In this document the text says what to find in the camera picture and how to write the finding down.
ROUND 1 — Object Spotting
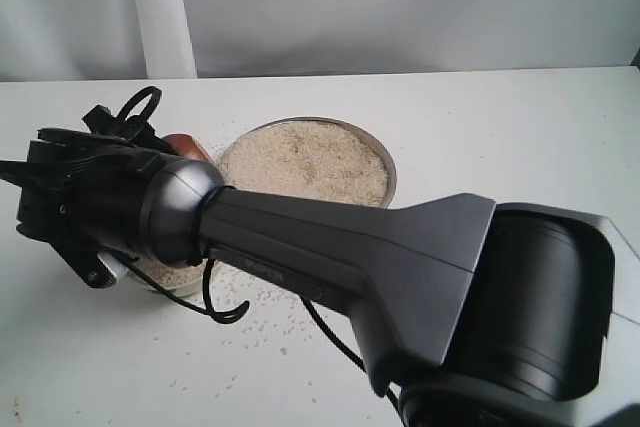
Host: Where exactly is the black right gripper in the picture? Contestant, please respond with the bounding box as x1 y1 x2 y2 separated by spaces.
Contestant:
1 105 165 252

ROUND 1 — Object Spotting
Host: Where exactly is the brown wooden cup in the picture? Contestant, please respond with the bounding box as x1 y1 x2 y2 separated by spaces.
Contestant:
162 133 213 163

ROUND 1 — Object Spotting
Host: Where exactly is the white ceramic rice bowl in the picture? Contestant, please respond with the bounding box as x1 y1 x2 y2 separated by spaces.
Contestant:
121 254 206 297

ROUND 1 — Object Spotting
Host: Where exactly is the round steel rice tray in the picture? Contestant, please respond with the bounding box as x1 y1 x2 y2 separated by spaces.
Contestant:
216 118 397 207

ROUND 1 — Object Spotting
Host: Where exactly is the white backdrop curtain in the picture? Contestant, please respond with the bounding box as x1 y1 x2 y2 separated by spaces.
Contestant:
1 0 639 81

